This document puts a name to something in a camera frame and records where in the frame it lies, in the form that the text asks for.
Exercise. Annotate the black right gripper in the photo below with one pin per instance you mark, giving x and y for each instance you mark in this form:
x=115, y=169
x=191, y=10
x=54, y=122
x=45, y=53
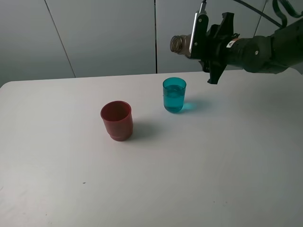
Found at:
x=217, y=37

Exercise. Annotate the smoky transparent water bottle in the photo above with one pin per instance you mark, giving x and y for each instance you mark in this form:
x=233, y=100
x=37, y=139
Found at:
x=180, y=44

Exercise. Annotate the teal transparent plastic cup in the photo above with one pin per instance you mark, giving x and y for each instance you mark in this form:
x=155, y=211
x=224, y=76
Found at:
x=174, y=94

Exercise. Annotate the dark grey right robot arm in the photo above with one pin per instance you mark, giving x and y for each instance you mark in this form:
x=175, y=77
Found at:
x=267, y=54

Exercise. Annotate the red plastic cup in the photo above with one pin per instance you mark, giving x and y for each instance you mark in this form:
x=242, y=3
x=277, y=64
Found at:
x=118, y=121

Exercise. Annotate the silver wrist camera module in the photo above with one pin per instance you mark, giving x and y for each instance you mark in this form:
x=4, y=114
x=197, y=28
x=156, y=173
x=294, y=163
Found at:
x=198, y=35

